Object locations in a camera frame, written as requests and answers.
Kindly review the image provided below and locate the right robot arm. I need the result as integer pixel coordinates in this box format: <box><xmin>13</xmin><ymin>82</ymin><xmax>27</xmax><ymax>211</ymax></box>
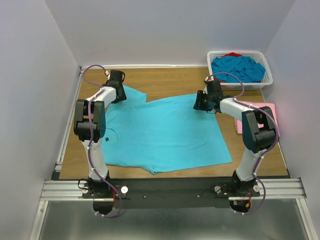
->
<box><xmin>193</xmin><ymin>90</ymin><xmax>280</xmax><ymax>196</ymax></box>

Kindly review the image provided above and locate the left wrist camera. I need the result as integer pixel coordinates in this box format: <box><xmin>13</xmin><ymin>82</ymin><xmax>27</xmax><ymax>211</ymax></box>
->
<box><xmin>104</xmin><ymin>70</ymin><xmax>126</xmax><ymax>83</ymax></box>

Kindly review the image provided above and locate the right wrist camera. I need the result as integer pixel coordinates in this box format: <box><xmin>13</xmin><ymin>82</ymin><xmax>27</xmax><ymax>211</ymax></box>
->
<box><xmin>204</xmin><ymin>78</ymin><xmax>224</xmax><ymax>98</ymax></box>

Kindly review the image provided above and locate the white plastic laundry basket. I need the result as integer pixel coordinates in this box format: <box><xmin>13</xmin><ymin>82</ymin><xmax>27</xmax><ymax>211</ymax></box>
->
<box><xmin>206</xmin><ymin>50</ymin><xmax>274</xmax><ymax>91</ymax></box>

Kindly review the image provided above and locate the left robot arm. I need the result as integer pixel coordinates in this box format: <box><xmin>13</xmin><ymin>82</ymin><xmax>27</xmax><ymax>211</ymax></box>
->
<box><xmin>73</xmin><ymin>79</ymin><xmax>127</xmax><ymax>198</ymax></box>

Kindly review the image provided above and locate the light blue t shirt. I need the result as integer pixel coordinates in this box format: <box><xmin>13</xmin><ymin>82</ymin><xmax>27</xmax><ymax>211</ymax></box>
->
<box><xmin>102</xmin><ymin>87</ymin><xmax>232</xmax><ymax>174</ymax></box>

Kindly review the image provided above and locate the dark blue t shirt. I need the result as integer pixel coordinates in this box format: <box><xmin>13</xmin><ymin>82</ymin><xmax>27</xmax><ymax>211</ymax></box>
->
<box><xmin>211</xmin><ymin>55</ymin><xmax>266</xmax><ymax>84</ymax></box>

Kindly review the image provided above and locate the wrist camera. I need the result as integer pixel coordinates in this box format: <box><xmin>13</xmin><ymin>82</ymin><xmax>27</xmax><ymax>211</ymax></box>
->
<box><xmin>204</xmin><ymin>78</ymin><xmax>224</xmax><ymax>98</ymax></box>
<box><xmin>104</xmin><ymin>70</ymin><xmax>126</xmax><ymax>83</ymax></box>

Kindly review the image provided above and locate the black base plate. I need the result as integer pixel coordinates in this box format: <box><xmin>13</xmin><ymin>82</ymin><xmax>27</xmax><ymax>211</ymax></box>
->
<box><xmin>81</xmin><ymin>177</ymin><xmax>260</xmax><ymax>210</ymax></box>

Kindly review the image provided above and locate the folded pink t shirt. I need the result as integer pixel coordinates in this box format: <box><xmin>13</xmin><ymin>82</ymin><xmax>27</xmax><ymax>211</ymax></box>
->
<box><xmin>234</xmin><ymin>101</ymin><xmax>278</xmax><ymax>135</ymax></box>

